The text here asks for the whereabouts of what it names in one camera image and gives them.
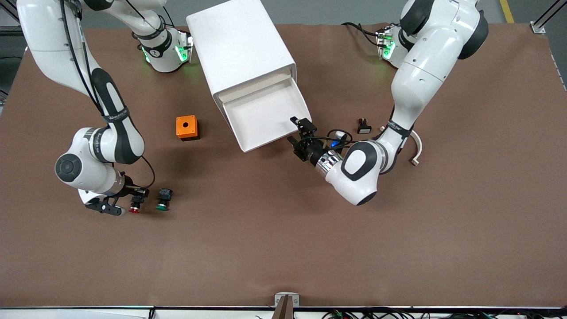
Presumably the white plastic drawer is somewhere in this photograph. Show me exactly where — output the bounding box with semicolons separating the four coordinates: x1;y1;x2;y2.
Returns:
220;73;313;153

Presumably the green push button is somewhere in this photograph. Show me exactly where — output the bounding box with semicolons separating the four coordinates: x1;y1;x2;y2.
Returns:
155;188;174;212

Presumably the white drawer cabinet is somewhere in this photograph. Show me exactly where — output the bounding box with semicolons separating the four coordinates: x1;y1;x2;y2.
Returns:
186;0;297;118

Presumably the brown table mat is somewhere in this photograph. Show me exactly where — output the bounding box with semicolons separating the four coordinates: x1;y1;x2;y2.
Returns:
0;22;567;309

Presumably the brown mounting bar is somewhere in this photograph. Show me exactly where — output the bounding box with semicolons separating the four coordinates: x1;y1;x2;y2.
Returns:
272;296;295;319

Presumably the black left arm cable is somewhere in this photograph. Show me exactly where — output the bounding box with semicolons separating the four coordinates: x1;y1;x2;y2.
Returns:
327;130;355;149

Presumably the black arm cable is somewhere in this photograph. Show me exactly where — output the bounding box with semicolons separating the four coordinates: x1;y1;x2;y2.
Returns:
327;130;355;149
60;0;156;189

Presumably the orange button enclosure box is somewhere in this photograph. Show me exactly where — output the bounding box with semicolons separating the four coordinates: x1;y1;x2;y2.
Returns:
176;115;200;142

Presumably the white curved plastic bracket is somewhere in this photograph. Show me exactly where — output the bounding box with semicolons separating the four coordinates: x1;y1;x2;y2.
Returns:
380;125;423;167

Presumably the black base cable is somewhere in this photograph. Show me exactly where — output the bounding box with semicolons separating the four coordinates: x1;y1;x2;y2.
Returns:
341;21;382;47

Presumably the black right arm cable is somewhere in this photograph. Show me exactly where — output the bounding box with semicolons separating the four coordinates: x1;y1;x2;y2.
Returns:
60;0;156;189

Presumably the grey metal bracket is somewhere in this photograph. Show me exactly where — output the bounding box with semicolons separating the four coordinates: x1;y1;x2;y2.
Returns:
274;292;300;308

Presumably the aluminium frame profile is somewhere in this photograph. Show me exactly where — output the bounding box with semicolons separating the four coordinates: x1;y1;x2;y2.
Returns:
0;0;29;38

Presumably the aluminium frame post with foot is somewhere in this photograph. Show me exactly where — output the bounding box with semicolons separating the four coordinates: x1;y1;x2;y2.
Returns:
530;0;559;35

